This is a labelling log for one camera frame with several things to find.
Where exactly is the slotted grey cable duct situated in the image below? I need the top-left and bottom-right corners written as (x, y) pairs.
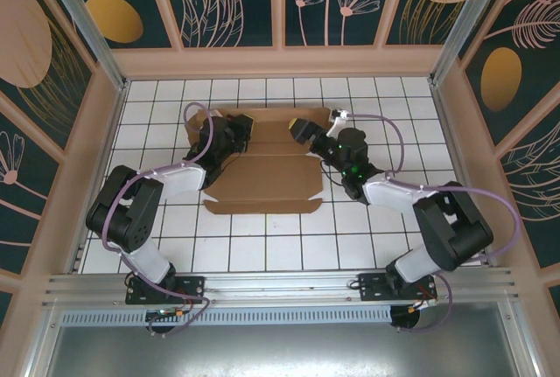
top-left (59, 306), bottom-right (393, 327)

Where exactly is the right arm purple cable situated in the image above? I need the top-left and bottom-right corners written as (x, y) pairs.
top-left (345, 112), bottom-right (522, 334)

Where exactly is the wall panel with flowers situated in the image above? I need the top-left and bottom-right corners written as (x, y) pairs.
top-left (283, 0), bottom-right (382, 48)

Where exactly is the wall panel oval and fern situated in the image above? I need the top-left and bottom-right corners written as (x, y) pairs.
top-left (457, 0), bottom-right (560, 149)

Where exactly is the wall panel with fern leaves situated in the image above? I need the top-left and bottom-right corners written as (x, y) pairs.
top-left (496, 109), bottom-right (560, 271)

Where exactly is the aluminium frame bar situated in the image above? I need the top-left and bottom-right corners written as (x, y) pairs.
top-left (502, 291), bottom-right (548, 377)
top-left (17, 306), bottom-right (60, 377)

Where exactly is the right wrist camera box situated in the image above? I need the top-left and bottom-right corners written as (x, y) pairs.
top-left (325, 108), bottom-right (354, 136)

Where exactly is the wall panel with single flower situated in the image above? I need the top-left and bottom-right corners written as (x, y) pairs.
top-left (0, 87), bottom-right (62, 277)

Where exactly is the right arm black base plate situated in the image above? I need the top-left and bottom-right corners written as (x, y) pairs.
top-left (357, 272), bottom-right (438, 304)

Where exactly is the wall panel with large circle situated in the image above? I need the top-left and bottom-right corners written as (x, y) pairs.
top-left (0, 0), bottom-right (98, 155)

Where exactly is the grey metal sheet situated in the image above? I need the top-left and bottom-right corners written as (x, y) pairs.
top-left (41, 323), bottom-right (524, 377)

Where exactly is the brown cardboard box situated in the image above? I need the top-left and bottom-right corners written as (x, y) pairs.
top-left (185, 105), bottom-right (333, 216)

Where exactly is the aluminium mounting rail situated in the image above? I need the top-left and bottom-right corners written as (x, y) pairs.
top-left (41, 266), bottom-right (522, 308)

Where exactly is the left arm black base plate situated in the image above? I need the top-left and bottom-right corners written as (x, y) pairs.
top-left (125, 275), bottom-right (207, 306)

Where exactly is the aluminium corner post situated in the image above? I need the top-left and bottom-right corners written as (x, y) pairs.
top-left (37, 0), bottom-right (129, 92)
top-left (428, 0), bottom-right (524, 86)

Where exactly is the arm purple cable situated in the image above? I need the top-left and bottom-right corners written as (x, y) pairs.
top-left (99, 102), bottom-right (215, 339)
top-left (345, 112), bottom-right (522, 334)

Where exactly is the aluminium table edge rail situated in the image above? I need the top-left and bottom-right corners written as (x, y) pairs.
top-left (65, 81), bottom-right (129, 274)
top-left (430, 81), bottom-right (498, 269)

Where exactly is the wall panel with orange oval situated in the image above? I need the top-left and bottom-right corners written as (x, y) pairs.
top-left (80, 0), bottom-right (181, 50)

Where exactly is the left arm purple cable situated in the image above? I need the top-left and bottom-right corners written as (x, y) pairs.
top-left (99, 102), bottom-right (215, 339)

